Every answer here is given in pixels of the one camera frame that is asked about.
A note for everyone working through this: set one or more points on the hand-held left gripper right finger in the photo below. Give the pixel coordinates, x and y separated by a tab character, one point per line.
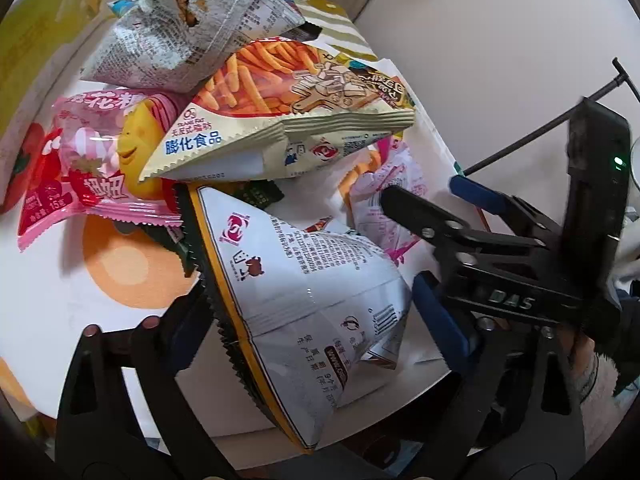
442	320

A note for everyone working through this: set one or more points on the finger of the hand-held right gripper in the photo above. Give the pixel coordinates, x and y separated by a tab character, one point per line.
430	225
475	191

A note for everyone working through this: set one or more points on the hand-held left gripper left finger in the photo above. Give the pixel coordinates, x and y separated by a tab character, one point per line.
150	360

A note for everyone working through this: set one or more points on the pink white snack bag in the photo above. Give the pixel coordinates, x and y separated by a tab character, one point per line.
380	180

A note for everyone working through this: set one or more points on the white snack bag yellow edge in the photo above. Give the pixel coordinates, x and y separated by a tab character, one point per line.
300	300

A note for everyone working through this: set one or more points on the dark green snack packet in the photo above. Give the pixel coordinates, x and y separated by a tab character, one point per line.
260	193

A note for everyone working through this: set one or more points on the pink marshmallow snack bag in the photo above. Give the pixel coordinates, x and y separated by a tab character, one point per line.
95	170

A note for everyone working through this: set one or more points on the cream orange stick snack bag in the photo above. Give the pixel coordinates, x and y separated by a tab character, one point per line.
280	95

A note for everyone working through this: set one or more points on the silver corn roll snack bag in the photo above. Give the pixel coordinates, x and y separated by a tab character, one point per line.
200	25

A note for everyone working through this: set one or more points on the yellow green basket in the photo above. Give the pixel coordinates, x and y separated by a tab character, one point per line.
45	20

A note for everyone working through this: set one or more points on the person's right forearm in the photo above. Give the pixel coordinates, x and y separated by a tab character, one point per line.
602	390

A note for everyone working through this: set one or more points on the white fuzzy clothing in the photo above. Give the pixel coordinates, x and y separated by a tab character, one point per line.
625	265

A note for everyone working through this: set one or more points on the orange fruit print tablecloth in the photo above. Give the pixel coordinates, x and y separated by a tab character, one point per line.
125	280

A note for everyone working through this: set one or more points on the tomato print snack bag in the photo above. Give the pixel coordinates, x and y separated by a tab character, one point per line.
22	165

